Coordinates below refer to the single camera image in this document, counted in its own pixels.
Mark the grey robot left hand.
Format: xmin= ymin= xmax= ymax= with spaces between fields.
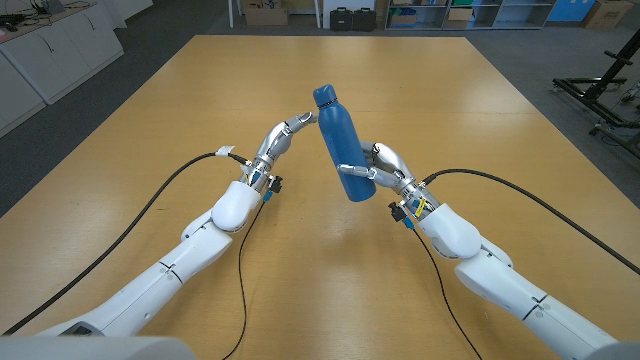
xmin=252 ymin=111 xmax=320 ymax=171

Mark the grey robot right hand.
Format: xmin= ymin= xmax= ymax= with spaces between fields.
xmin=337 ymin=141 xmax=419 ymax=195

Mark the blue metal bottle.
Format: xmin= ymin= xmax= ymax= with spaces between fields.
xmin=316 ymin=99 xmax=378 ymax=204

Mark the blue bottle cap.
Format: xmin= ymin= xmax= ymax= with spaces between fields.
xmin=312 ymin=83 xmax=341 ymax=110

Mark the black hard case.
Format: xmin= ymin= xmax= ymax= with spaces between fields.
xmin=352 ymin=6 xmax=378 ymax=33
xmin=329 ymin=6 xmax=355 ymax=33

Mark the small cardboard box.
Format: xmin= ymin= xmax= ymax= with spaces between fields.
xmin=443 ymin=6 xmax=474 ymax=30

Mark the grey shelf unit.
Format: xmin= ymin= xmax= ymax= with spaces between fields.
xmin=384 ymin=0 xmax=557 ymax=31

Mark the black metal stand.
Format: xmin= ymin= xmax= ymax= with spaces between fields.
xmin=551 ymin=28 xmax=640 ymax=162

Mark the white low cabinet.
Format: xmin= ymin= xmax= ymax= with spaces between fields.
xmin=0 ymin=0 xmax=126 ymax=139

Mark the large cardboard box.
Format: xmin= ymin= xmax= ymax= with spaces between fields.
xmin=581 ymin=0 xmax=636 ymax=30

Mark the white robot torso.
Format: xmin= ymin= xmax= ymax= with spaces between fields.
xmin=0 ymin=335 xmax=199 ymax=360

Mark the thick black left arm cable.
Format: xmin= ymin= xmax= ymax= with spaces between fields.
xmin=1 ymin=145 xmax=252 ymax=337

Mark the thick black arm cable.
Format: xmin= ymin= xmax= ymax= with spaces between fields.
xmin=1 ymin=145 xmax=252 ymax=337
xmin=421 ymin=167 xmax=640 ymax=277

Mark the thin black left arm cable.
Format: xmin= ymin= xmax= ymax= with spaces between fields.
xmin=220 ymin=197 xmax=269 ymax=360

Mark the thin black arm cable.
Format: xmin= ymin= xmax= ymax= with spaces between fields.
xmin=220 ymin=197 xmax=269 ymax=360
xmin=410 ymin=225 xmax=485 ymax=360

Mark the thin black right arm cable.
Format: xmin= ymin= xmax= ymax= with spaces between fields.
xmin=410 ymin=225 xmax=485 ymax=360

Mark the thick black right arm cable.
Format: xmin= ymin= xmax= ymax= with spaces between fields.
xmin=421 ymin=167 xmax=640 ymax=277

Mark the blue wall panel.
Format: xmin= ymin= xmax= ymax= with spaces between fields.
xmin=546 ymin=0 xmax=599 ymax=23

